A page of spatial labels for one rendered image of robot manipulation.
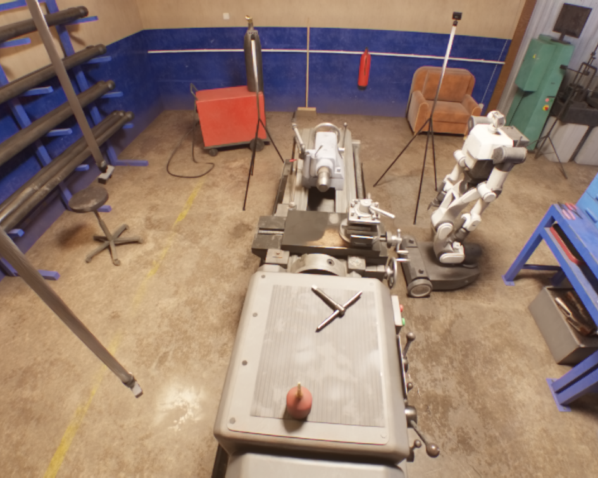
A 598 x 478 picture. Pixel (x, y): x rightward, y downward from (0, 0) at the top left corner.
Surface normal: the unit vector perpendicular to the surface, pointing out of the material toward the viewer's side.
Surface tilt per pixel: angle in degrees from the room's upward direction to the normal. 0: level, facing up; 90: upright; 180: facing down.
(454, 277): 0
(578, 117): 90
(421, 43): 90
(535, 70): 90
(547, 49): 90
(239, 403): 0
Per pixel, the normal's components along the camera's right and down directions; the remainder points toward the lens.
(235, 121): 0.26, 0.67
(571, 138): -0.09, 0.69
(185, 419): 0.00, -0.72
